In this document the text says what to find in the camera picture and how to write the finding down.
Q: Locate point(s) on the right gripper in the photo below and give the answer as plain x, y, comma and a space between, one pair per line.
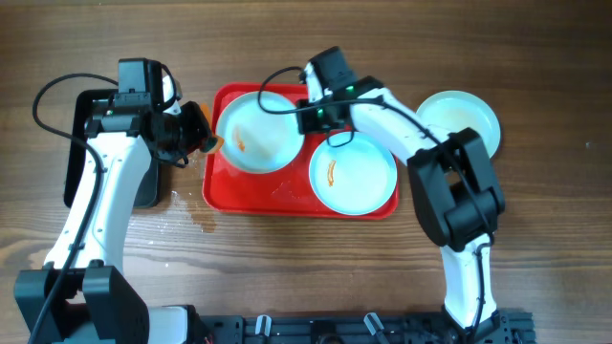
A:
309, 120

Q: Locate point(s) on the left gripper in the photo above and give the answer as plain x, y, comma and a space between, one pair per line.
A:
195, 126

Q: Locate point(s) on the green orange sponge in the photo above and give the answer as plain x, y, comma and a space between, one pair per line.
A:
212, 143

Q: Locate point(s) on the white plate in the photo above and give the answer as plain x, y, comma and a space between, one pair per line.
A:
260, 132
352, 174
457, 110

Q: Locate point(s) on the white plate top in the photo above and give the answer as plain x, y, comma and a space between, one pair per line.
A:
457, 110

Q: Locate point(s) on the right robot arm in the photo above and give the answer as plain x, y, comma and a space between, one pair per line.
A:
456, 195

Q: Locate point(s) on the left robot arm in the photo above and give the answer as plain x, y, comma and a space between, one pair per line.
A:
80, 294

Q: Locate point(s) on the red plastic tray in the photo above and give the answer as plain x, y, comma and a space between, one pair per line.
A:
286, 192

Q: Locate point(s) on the black rectangular tray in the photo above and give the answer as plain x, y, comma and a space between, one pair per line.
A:
148, 194

